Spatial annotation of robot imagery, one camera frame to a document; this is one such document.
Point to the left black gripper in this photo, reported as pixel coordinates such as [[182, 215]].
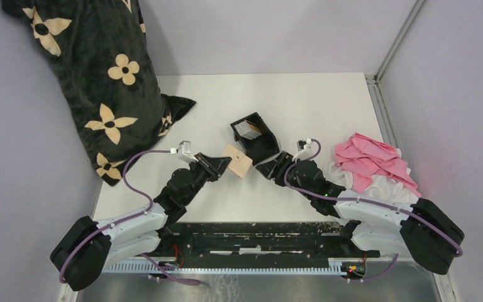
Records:
[[214, 167]]

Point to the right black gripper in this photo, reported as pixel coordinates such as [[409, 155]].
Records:
[[283, 161]]

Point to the black plastic tray box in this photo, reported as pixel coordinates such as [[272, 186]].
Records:
[[261, 148]]

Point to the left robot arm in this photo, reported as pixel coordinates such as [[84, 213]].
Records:
[[90, 246]]

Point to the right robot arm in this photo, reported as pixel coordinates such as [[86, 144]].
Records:
[[420, 230]]

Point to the stack of credit cards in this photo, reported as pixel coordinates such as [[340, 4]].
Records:
[[248, 130]]

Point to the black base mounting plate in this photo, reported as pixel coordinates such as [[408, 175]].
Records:
[[259, 245]]

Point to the pink cloth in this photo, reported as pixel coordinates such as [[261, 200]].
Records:
[[370, 160]]

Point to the white cloth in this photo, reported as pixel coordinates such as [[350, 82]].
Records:
[[387, 187]]

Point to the black floral blanket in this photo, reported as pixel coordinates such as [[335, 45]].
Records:
[[98, 53]]

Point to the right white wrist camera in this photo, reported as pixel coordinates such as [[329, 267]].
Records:
[[304, 150]]

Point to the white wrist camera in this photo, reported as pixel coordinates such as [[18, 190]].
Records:
[[184, 152], [304, 150]]

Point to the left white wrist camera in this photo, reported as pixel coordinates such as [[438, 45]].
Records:
[[184, 152]]

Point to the aluminium frame rail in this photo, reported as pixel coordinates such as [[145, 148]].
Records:
[[374, 81]]

